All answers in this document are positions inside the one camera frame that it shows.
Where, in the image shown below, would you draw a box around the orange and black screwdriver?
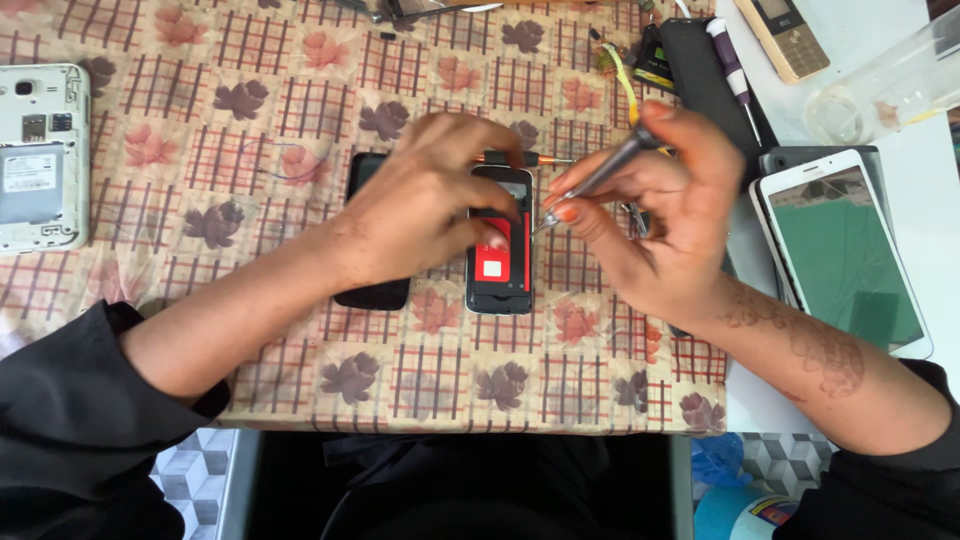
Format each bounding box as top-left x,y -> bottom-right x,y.
471,149 -> 578,168

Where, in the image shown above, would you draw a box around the white phone without back cover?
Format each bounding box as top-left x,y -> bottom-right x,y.
0,63 -> 92,257

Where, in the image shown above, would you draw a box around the person's black right sleeve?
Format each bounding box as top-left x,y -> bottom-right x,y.
772,358 -> 960,540

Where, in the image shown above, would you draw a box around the phone with red battery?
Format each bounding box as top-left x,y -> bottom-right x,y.
465,164 -> 536,317

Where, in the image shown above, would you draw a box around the black phone case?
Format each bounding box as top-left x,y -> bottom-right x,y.
658,18 -> 780,185

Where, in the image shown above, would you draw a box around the blue plastic bag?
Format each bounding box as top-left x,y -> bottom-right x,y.
690,432 -> 745,490

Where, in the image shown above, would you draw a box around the person's black lap clothing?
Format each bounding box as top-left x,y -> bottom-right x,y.
247,430 -> 676,540

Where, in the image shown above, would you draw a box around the yellow cleaning brush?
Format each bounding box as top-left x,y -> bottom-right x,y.
588,28 -> 648,129

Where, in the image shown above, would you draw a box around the black battery with yellow label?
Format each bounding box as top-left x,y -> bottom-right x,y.
631,22 -> 681,96

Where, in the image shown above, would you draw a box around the purple and white screwdriver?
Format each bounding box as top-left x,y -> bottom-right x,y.
705,16 -> 765,149

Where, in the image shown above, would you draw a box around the person's left hand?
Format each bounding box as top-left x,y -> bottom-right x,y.
336,112 -> 530,294

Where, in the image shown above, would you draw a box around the floral checked tablecloth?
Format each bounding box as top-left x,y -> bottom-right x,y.
0,0 -> 729,438

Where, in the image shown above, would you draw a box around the grey metal precision screwdriver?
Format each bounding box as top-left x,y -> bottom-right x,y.
528,122 -> 663,240

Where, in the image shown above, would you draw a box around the gold keypad phone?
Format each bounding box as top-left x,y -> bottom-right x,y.
732,0 -> 832,86

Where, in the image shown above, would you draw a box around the metal tweezers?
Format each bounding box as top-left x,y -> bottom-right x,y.
336,0 -> 505,25

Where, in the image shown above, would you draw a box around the white smartphone with cracked screen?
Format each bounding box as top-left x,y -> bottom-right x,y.
749,148 -> 936,362

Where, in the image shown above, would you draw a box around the black phone back cover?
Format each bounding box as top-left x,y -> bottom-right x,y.
333,151 -> 413,312

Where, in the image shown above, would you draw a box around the person's black left sleeve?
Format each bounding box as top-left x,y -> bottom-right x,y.
0,300 -> 232,540

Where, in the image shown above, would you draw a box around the clear plastic container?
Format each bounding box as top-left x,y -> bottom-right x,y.
803,6 -> 960,148

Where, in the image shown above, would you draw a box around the person's black sleeve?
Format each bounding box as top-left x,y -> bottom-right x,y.
772,358 -> 960,540
0,300 -> 232,540

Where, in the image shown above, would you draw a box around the person's right hand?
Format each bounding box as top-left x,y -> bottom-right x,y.
546,99 -> 747,333

